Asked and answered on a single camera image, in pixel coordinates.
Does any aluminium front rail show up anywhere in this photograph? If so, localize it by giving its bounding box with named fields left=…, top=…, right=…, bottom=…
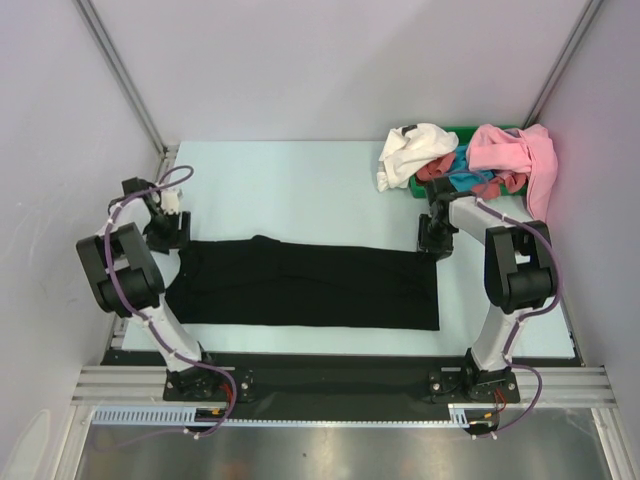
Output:
left=71, top=366, right=617, bottom=408

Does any aluminium frame post left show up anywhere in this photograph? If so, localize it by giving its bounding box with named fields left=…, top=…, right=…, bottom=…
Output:
left=73, top=0, right=167, bottom=158

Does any black t shirt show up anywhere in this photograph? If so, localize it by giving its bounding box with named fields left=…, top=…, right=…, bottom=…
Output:
left=166, top=236, right=440, bottom=331

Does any green plastic bin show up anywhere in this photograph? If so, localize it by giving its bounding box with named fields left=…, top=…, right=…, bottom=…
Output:
left=407, top=126, right=526, bottom=201

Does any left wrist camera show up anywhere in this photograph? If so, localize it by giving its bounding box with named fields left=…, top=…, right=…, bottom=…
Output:
left=121, top=177, right=182, bottom=216

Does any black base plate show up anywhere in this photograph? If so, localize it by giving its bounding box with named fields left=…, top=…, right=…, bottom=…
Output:
left=102, top=349, right=584, bottom=422

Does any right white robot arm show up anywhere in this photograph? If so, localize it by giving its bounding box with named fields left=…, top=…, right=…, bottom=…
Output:
left=418, top=193, right=561, bottom=401

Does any dusty red t shirt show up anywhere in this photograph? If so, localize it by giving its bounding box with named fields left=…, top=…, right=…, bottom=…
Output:
left=412, top=152, right=531, bottom=202

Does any aluminium frame post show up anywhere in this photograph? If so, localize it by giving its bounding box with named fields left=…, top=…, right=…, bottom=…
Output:
left=73, top=0, right=167, bottom=158
left=522, top=0, right=607, bottom=128

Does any white t shirt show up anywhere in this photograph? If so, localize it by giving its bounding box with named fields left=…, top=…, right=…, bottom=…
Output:
left=376, top=123, right=459, bottom=192

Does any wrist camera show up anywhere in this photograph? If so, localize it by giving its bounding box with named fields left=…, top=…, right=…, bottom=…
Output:
left=424, top=177, right=454, bottom=213
left=121, top=177, right=182, bottom=216

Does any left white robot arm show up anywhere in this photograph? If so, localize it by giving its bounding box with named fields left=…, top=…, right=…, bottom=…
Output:
left=76, top=199, right=221, bottom=400

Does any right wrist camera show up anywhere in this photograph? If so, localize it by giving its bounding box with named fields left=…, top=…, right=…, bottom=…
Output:
left=424, top=177, right=454, bottom=213

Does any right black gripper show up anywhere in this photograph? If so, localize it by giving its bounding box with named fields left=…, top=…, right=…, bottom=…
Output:
left=418, top=213, right=456, bottom=262

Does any aluminium frame post right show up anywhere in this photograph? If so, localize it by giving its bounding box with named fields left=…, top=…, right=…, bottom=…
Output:
left=522, top=0, right=607, bottom=128

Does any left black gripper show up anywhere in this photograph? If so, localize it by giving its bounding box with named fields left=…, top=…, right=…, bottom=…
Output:
left=143, top=210, right=192, bottom=255

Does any white slotted cable duct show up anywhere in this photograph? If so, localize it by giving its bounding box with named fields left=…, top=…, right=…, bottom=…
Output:
left=92, top=406, right=491, bottom=428

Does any teal t shirt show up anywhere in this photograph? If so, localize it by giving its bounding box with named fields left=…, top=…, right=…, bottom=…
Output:
left=448, top=149, right=494, bottom=192

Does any pink t shirt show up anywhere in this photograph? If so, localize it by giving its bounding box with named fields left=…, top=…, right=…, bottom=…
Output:
left=466, top=124, right=558, bottom=221

